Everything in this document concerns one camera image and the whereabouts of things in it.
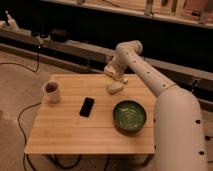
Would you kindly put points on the black smartphone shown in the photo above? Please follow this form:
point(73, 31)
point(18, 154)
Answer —
point(87, 107)

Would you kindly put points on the green ceramic bowl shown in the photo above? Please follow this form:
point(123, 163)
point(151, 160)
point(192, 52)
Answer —
point(129, 116)

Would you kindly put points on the black dome object on ledge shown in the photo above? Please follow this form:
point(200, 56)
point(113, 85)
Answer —
point(59, 35)

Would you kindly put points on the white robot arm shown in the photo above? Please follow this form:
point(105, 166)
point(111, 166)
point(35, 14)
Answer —
point(178, 127)

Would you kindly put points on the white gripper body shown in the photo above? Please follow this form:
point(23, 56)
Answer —
point(115, 69)

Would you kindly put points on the white mug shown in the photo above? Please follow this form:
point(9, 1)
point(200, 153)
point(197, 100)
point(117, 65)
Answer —
point(51, 90)

